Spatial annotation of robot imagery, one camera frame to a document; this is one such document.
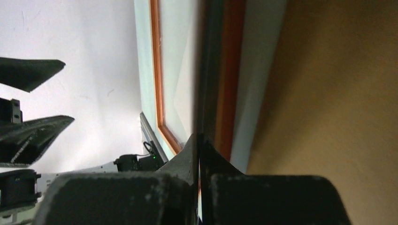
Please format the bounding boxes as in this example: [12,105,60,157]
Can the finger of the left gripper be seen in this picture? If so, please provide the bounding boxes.
[0,57,66,92]
[0,115,75,165]

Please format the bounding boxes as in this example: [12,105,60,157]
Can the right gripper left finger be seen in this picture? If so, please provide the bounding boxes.
[33,134,199,225]

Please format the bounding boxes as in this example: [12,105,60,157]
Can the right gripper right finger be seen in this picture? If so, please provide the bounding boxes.
[199,135,351,225]

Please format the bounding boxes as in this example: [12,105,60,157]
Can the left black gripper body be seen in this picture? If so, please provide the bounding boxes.
[0,98,42,213]

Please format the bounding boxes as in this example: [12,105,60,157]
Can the brown backing board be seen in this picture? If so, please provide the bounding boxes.
[247,0,398,225]

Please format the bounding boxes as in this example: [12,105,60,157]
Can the wooden picture frame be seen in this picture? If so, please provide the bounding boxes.
[149,0,246,160]

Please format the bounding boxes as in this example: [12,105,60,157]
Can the clear acrylic sheet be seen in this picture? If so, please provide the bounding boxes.
[159,0,198,147]

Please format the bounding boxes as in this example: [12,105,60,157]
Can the sunset photo print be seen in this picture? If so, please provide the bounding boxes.
[192,0,224,225]

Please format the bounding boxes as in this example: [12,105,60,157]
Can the left aluminium corner post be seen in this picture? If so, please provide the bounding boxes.
[139,112,168,165]

